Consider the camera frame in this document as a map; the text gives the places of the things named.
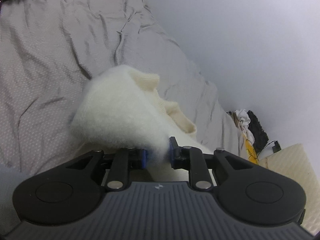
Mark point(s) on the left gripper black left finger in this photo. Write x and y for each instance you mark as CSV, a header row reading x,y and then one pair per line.
x,y
73,190

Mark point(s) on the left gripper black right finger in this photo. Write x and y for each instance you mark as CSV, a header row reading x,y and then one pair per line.
x,y
244,190

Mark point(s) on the white crumpled cloth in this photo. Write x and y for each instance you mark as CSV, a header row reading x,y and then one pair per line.
x,y
243,120

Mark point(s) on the yellow item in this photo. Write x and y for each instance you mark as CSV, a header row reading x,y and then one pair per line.
x,y
251,153

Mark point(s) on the black charger with cable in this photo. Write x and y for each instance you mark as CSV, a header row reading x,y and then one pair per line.
x,y
275,148

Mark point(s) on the cream quilted cushion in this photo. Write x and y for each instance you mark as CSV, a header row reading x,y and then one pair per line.
x,y
294,163

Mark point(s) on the grey bed cover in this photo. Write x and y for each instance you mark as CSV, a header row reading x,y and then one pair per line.
x,y
51,48

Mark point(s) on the fluffy cream white sweater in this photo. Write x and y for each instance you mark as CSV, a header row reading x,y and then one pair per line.
x,y
121,108

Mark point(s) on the black fluffy garment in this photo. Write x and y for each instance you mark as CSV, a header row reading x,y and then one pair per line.
x,y
260,136

